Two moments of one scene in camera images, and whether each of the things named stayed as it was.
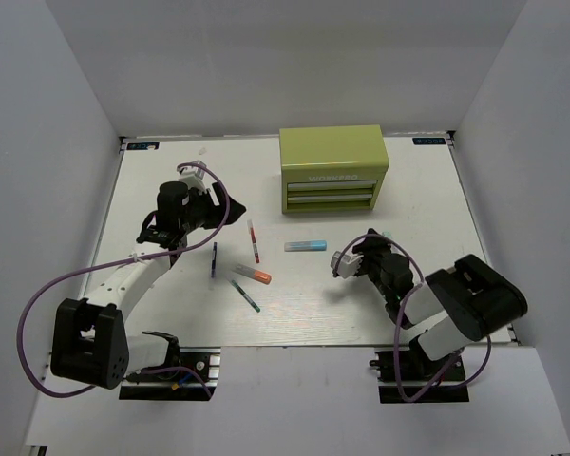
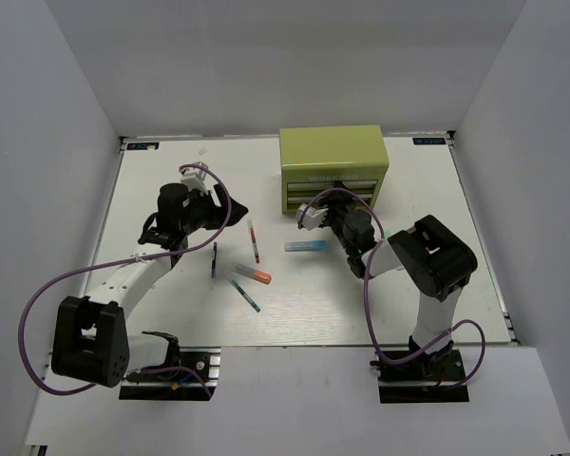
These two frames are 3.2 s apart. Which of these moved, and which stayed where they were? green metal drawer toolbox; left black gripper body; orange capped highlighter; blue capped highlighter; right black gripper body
Moved: right black gripper body
Stayed: left black gripper body; blue capped highlighter; orange capped highlighter; green metal drawer toolbox
